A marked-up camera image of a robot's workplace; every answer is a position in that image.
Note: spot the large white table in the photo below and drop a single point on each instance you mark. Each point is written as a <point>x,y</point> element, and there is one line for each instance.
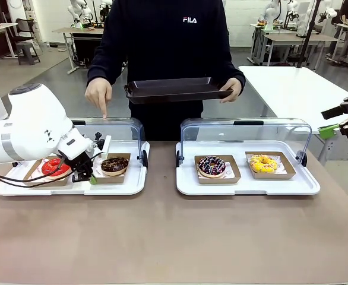
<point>295,89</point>

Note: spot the dark brown serving tray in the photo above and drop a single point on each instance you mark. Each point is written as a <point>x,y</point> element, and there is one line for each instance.
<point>174,92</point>

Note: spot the cardboard tray of dark donut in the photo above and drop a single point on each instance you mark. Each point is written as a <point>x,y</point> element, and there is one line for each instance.
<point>233,175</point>

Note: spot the red glazed donut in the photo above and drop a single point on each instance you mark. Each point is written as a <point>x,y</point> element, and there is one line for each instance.
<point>50,170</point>
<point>43,181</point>

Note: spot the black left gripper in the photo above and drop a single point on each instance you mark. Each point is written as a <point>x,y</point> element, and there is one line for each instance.
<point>76,163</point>

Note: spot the white display tray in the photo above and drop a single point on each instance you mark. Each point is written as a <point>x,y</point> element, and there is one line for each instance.
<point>248,187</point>
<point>126,185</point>

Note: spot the person's right forearm black sleeve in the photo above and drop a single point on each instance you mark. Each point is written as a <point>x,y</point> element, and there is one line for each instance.
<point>101,65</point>

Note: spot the black office chair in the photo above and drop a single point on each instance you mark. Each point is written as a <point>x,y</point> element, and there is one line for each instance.
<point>25,29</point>

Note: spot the yellow sprinkle donut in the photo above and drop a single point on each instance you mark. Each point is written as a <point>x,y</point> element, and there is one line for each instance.
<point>263,164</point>

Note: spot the cardboard tray of yellow donut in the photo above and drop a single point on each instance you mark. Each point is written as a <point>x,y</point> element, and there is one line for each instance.
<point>287,173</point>

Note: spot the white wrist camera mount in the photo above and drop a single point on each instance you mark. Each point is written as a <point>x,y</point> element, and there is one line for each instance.
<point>105,147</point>

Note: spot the person's left forearm black sleeve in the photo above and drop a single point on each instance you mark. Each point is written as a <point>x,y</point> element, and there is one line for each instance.
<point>234,68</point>

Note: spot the person's right hand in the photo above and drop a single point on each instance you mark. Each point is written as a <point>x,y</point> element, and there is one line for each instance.
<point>98,95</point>

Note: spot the wooden table with grey legs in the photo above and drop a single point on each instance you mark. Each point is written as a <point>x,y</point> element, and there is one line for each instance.
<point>292,38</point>

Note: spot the chocolate crumb donut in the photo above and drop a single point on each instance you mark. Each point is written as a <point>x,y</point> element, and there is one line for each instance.
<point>114,166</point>

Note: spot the person's black sweatshirt torso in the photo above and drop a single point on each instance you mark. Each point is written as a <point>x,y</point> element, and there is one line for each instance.
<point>168,47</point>

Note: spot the paper liner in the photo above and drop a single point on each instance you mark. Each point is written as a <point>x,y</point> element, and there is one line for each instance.
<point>229,170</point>
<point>97,171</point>
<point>37,173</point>
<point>281,164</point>

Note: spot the paper liner under red donut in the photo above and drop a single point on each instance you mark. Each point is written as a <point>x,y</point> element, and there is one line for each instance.
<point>37,173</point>

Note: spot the wooden table with white legs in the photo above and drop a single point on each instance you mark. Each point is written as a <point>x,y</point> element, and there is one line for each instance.
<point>70,31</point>

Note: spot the paper liner under dark donut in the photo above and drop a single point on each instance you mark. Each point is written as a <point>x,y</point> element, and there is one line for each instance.
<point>229,170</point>

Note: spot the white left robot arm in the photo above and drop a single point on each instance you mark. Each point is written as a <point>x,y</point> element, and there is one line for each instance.
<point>31,118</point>

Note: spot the dark donut with white drizzle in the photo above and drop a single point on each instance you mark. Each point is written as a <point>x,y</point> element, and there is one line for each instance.
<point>211,167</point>

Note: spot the black camera stand pole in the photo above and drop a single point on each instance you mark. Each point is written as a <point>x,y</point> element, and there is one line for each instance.
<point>307,32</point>

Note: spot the grey plastic stool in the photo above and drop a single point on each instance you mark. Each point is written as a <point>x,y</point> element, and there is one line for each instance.
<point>28,53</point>

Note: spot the clear plastic tray lid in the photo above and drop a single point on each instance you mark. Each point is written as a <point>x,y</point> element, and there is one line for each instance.
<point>245,133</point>
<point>123,130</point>

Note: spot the cardboard tray of chocolate donut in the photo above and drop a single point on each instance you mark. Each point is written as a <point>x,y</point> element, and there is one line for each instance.
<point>111,179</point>

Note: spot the black cabinet under table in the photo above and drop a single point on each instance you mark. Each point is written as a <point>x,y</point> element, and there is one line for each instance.
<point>86,49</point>

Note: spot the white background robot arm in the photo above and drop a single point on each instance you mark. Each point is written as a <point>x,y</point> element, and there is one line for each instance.
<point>79,13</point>
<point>300,15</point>
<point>270,13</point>

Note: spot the person's left hand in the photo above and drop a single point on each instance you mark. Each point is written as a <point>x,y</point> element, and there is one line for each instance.
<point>236,89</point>

